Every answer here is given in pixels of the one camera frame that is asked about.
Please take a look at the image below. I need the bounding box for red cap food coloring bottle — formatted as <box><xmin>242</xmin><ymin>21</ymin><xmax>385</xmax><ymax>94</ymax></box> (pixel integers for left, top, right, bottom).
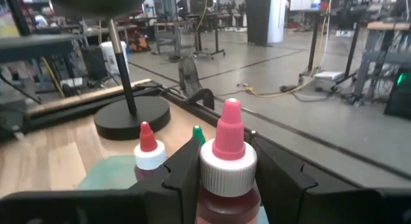
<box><xmin>134</xmin><ymin>121</ymin><xmax>168</xmax><ymax>186</ymax></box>

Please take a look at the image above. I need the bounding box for black aluminium table frame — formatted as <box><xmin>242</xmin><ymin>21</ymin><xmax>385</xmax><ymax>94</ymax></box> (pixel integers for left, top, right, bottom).
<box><xmin>0</xmin><ymin>79</ymin><xmax>411</xmax><ymax>186</ymax></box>

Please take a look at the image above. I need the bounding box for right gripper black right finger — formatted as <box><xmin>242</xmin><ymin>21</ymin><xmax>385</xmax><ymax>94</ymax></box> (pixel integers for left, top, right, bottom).
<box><xmin>252</xmin><ymin>135</ymin><xmax>411</xmax><ymax>224</ymax></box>

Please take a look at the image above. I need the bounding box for white globe table lamp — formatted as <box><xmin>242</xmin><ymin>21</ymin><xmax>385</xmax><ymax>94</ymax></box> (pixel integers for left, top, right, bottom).
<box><xmin>43</xmin><ymin>0</ymin><xmax>171</xmax><ymax>141</ymax></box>

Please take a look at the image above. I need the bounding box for pink cap food coloring bottle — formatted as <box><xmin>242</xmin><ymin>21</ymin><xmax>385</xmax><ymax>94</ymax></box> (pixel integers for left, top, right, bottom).
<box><xmin>196</xmin><ymin>98</ymin><xmax>261</xmax><ymax>224</ymax></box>

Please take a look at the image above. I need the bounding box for green cap food coloring bottle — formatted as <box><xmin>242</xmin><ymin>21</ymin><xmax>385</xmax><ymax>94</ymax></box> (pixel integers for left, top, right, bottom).
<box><xmin>191</xmin><ymin>125</ymin><xmax>207</xmax><ymax>147</ymax></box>

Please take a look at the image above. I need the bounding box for white waste bin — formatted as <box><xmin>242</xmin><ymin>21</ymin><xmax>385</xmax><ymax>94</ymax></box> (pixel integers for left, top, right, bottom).
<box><xmin>100</xmin><ymin>40</ymin><xmax>129</xmax><ymax>77</ymax></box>

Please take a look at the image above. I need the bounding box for dark grey desk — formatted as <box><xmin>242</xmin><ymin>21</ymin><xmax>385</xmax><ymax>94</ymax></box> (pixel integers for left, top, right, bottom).
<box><xmin>0</xmin><ymin>34</ymin><xmax>81</xmax><ymax>63</ymax></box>

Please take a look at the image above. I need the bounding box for black clamp bracket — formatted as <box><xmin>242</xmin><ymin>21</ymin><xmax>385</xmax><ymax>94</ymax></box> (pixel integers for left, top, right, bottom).
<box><xmin>186</xmin><ymin>88</ymin><xmax>215</xmax><ymax>111</ymax></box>

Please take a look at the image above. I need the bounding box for yellow floor cable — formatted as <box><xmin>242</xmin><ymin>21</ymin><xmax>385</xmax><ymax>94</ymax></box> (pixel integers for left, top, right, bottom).
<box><xmin>237</xmin><ymin>12</ymin><xmax>325</xmax><ymax>98</ymax></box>

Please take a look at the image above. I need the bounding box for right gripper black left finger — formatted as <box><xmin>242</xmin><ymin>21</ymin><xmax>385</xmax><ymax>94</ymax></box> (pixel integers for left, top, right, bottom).
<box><xmin>0</xmin><ymin>137</ymin><xmax>202</xmax><ymax>224</ymax></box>

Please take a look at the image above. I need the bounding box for black rolling desk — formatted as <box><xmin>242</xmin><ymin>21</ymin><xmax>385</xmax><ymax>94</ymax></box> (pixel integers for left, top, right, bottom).
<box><xmin>153</xmin><ymin>12</ymin><xmax>226</xmax><ymax>62</ymax></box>

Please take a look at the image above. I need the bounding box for green translucent plastic tray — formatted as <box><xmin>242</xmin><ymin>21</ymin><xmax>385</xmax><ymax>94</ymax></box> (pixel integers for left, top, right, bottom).
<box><xmin>76</xmin><ymin>154</ymin><xmax>269</xmax><ymax>224</ymax></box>

